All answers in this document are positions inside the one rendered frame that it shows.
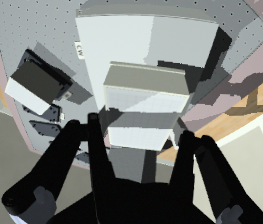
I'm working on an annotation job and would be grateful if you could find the small white label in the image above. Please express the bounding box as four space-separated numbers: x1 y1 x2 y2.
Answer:
75 42 84 59
62 91 72 100
60 113 65 120

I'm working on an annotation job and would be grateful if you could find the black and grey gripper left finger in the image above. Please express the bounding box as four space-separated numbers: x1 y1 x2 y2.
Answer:
1 105 128 224

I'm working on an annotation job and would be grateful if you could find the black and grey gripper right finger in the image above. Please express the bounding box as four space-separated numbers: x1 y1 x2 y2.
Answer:
159 116 263 224

